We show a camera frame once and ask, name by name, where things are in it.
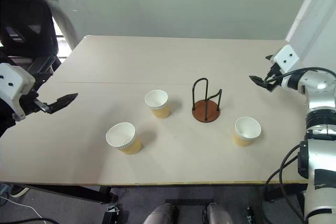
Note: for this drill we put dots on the yellow ribbed paper cup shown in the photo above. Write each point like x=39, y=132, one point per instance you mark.
x=246, y=130
x=157, y=103
x=123, y=137

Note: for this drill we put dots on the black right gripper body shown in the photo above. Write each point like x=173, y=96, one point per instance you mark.
x=274, y=74

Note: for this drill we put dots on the dark shoe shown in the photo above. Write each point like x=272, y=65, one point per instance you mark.
x=19, y=191

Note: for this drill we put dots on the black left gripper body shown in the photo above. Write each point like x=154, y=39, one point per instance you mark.
x=27, y=102

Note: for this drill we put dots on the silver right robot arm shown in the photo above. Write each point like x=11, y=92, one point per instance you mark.
x=319, y=140

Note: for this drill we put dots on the grey rounded robot foot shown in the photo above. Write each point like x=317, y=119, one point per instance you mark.
x=218, y=214
x=161, y=214

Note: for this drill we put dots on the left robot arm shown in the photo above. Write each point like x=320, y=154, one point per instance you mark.
x=5, y=119

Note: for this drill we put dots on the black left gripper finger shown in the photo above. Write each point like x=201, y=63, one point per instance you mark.
x=52, y=110
x=67, y=98

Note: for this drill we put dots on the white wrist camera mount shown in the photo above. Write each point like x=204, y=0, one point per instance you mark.
x=286, y=57
x=13, y=87

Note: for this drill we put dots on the white upright panel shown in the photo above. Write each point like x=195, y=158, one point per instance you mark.
x=309, y=14

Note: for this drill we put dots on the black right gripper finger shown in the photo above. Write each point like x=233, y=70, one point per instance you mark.
x=258, y=80
x=269, y=57

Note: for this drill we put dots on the grey curved tube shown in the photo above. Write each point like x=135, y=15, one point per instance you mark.
x=65, y=22

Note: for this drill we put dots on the black office chair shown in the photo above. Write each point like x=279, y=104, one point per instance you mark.
x=23, y=24

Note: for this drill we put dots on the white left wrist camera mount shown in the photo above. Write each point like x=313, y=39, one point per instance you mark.
x=13, y=87

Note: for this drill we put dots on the black table frame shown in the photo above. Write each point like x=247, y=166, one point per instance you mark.
x=78, y=192

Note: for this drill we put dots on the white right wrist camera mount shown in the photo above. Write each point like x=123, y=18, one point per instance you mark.
x=286, y=57

